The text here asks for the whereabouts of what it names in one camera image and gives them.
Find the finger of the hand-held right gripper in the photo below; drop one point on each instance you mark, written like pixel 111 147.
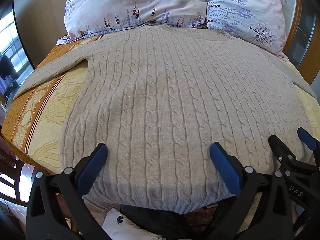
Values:
pixel 282 152
pixel 308 138

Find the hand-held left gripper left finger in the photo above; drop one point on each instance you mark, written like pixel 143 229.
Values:
pixel 92 171

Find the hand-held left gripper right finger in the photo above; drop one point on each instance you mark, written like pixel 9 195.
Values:
pixel 225 171

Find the yellow patterned bed sheet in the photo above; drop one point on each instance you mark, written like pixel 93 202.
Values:
pixel 40 135

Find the white garment with snap button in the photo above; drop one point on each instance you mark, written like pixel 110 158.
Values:
pixel 125 227

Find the wooden chair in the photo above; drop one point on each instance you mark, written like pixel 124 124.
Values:
pixel 11 170

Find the dark grey cloth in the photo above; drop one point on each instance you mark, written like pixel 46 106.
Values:
pixel 160 220

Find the wooden headboard with glass panels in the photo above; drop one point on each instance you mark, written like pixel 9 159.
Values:
pixel 303 30

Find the tree print pillow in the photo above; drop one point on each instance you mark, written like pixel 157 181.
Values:
pixel 245 12

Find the window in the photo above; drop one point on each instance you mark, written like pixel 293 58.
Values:
pixel 12 45

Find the pink floral pillow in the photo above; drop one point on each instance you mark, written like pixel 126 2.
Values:
pixel 125 2

